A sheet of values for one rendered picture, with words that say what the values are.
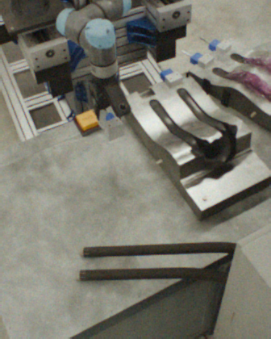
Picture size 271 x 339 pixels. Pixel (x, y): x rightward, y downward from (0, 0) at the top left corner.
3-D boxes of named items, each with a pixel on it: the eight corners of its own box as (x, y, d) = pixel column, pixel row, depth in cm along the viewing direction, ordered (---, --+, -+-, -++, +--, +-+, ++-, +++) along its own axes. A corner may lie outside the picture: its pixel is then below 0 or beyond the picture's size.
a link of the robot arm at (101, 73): (121, 61, 135) (94, 72, 133) (122, 74, 138) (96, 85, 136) (109, 46, 139) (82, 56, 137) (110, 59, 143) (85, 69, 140)
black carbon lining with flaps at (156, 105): (145, 106, 169) (144, 85, 161) (185, 89, 173) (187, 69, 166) (202, 177, 149) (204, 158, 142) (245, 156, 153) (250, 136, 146)
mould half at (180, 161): (122, 115, 176) (120, 87, 166) (185, 89, 183) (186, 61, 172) (200, 221, 148) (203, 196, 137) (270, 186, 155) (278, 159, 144)
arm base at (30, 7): (6, 2, 182) (-1, -22, 175) (44, -9, 186) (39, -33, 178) (16, 23, 173) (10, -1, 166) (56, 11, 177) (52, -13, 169)
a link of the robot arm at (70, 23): (85, 19, 145) (110, 35, 140) (56, 37, 140) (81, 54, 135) (82, -4, 139) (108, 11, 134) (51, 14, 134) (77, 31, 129)
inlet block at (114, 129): (92, 115, 163) (90, 103, 159) (106, 109, 164) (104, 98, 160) (110, 141, 155) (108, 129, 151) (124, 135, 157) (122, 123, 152)
